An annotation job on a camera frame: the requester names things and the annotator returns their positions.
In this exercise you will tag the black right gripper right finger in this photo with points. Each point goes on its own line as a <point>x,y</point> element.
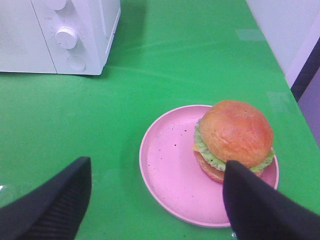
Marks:
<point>256,211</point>

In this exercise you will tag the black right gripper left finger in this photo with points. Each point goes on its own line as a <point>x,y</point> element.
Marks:
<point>52,211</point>

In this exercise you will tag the pink speckled plate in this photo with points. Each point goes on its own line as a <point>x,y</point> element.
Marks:
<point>172,174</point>

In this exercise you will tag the burger with lettuce and tomato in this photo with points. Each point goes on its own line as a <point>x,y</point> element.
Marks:
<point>233,130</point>

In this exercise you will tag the round white door button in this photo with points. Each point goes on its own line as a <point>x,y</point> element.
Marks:
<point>76,63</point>

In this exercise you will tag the white microwave door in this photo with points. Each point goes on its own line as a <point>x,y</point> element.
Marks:
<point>23,48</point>

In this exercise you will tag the white round knob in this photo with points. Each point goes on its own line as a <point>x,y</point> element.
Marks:
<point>55,5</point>
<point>66,37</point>

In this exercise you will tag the white microwave oven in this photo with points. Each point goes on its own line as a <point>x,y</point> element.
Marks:
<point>95,22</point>

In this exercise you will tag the green table cloth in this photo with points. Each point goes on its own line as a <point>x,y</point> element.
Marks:
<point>165,54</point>

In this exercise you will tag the white wall panel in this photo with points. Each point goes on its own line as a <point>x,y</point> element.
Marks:
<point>291,28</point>

